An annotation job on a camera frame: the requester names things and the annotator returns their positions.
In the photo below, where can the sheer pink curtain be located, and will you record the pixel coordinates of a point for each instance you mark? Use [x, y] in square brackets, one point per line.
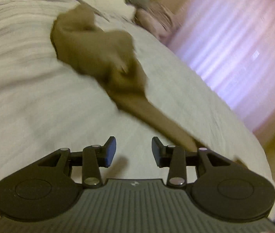
[244, 53]

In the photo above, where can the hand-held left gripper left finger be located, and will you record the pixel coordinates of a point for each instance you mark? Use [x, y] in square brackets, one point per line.
[110, 153]

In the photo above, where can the brown sweater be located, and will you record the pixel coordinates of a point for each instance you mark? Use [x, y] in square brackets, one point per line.
[98, 53]

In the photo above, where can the grey striped duvet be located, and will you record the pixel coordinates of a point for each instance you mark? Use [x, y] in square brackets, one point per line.
[30, 89]

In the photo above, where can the crumpled pink blanket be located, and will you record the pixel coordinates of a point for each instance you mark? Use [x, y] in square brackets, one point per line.
[156, 19]

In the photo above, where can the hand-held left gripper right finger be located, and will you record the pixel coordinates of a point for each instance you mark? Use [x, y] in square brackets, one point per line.
[155, 150]

